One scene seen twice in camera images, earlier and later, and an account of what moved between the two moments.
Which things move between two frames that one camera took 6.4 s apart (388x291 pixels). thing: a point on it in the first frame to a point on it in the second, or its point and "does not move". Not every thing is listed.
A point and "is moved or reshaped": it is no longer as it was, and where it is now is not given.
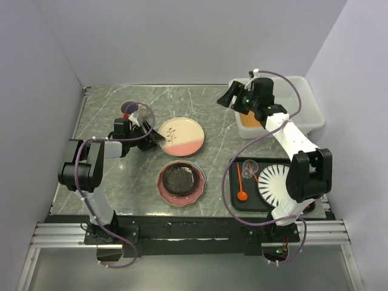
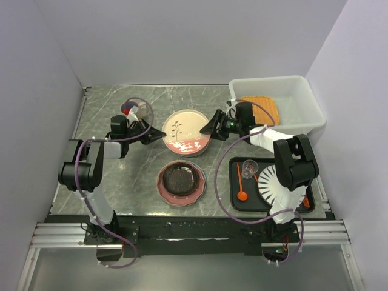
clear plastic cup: x=250 y=167 does not move
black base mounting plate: x=187 y=236 does not move
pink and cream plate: x=183 y=136 is moved or reshaped
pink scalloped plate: x=182 y=200 does not move
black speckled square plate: x=180 y=178 does not move
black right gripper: x=239 y=90 to x=211 y=128
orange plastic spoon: x=241 y=196 does not move
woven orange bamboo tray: x=249 y=120 to x=262 y=116
